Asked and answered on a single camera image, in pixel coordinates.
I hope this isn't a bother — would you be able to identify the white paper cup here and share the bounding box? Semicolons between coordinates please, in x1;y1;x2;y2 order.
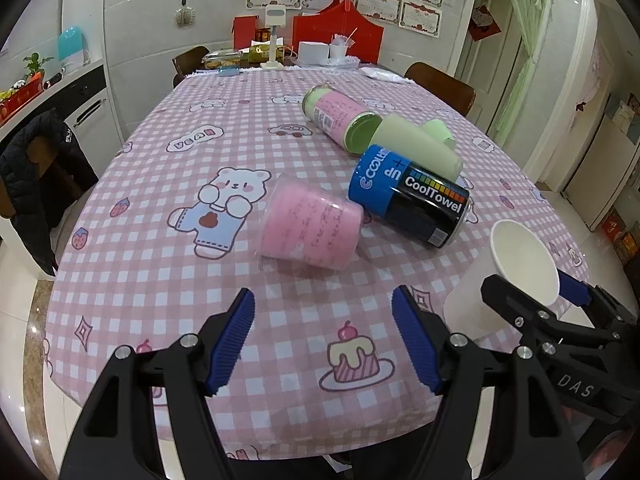
444;220;560;340

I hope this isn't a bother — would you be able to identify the small light green cup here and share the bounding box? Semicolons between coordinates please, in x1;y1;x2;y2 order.
422;119;457;151

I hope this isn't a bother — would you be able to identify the large light green cup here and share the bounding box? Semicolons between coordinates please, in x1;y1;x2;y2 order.
369;114;463;182

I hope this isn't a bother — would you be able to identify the pink plastic cup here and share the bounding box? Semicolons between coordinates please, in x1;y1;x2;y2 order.
256;174;363;271

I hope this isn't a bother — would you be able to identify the clear cup with straw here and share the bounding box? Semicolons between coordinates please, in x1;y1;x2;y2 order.
329;29;356;60

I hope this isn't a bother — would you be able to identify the blue black CoolTowel can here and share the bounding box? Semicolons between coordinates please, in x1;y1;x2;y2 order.
348;144;471;248

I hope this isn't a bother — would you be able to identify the brown chair right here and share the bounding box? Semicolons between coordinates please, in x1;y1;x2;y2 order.
405;62;476;117

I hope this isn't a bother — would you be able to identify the brown chair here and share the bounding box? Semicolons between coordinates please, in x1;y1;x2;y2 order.
405;62;476;117
172;46;209;87

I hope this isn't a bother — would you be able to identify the pink checkered tablecloth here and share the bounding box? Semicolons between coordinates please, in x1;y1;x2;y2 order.
47;69;588;458

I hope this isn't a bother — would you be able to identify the pink green canister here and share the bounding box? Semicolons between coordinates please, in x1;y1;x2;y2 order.
302;84;383;156

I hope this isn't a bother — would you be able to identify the black jacket on chair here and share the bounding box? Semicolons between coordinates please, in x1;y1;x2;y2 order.
1;110;99;275

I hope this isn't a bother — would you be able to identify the white plastic bag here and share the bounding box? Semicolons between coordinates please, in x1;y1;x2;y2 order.
359;65;409;84

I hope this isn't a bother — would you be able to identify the red diamond door decoration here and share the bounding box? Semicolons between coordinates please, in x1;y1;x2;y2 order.
468;4;501;41

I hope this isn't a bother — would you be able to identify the green curtain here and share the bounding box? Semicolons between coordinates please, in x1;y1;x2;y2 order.
495;0;552;146

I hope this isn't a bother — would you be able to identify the white cabinet with black counter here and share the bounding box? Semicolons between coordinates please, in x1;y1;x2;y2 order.
1;60;124;178

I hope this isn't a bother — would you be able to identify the white tissue box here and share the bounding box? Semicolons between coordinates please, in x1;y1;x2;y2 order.
297;41;330;65

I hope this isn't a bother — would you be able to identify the red box on counter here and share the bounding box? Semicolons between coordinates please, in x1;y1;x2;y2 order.
0;74;43;125

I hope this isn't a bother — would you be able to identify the red gift bag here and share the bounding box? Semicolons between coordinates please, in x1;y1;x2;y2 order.
292;0;384;64

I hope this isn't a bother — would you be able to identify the small potted plant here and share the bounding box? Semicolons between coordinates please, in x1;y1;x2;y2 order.
23;52;53;82

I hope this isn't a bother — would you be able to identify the brown chair left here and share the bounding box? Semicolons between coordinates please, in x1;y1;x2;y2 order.
172;46;209;87

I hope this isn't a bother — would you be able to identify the teal white appliance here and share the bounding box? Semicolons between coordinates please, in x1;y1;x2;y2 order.
58;26;90;72

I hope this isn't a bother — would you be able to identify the white desk lamp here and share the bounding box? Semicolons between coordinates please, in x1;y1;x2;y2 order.
262;3;286;70

